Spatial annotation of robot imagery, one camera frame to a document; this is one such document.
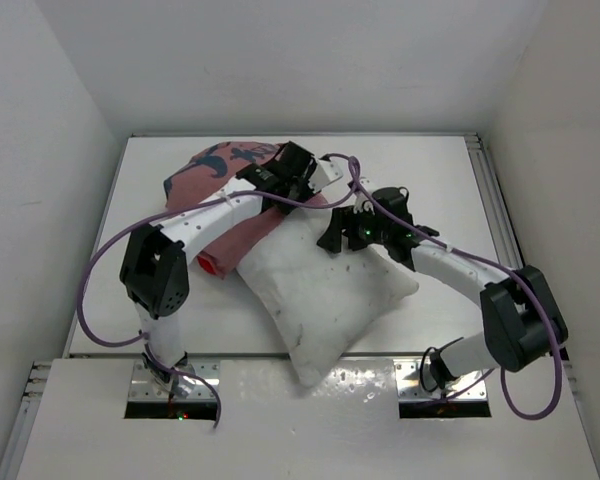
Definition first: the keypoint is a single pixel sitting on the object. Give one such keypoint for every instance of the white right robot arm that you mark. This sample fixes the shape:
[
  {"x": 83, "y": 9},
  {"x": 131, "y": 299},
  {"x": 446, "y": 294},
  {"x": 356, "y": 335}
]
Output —
[{"x": 521, "y": 320}]

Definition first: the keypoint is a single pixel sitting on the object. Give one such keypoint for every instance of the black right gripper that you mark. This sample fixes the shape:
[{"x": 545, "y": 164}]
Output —
[{"x": 350, "y": 228}]

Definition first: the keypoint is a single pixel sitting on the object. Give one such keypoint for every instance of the white pillow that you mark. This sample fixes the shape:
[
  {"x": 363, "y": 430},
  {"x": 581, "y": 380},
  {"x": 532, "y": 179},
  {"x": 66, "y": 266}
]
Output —
[{"x": 321, "y": 303}]

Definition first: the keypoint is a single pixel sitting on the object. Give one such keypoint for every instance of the aluminium frame rail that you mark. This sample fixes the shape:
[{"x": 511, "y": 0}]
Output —
[
  {"x": 501, "y": 228},
  {"x": 25, "y": 419}
]

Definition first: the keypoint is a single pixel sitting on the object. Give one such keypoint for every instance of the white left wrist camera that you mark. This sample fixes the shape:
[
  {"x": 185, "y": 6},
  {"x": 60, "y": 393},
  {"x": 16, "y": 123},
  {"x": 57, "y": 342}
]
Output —
[{"x": 325, "y": 174}]

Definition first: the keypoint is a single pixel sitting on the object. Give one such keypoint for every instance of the aluminium frame rail left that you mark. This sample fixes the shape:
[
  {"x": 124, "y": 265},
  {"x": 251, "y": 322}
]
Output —
[{"x": 25, "y": 419}]

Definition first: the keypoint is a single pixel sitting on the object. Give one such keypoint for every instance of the red pink patterned pillowcase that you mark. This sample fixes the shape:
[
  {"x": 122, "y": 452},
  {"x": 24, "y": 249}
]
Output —
[{"x": 206, "y": 173}]

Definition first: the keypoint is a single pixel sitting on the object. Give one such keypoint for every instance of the white front cover board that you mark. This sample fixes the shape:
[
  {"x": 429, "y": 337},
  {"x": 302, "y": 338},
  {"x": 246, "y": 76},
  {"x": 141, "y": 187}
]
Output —
[{"x": 349, "y": 428}]

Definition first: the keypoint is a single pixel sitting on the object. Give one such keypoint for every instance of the aluminium frame rail right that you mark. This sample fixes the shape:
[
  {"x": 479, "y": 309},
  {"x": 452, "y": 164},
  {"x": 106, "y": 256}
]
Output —
[{"x": 501, "y": 228}]

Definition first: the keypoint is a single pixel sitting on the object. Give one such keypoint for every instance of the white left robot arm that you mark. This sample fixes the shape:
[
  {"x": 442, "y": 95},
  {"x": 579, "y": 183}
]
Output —
[{"x": 155, "y": 265}]

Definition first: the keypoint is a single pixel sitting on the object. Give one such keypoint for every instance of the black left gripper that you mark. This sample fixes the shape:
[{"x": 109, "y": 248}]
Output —
[{"x": 304, "y": 179}]

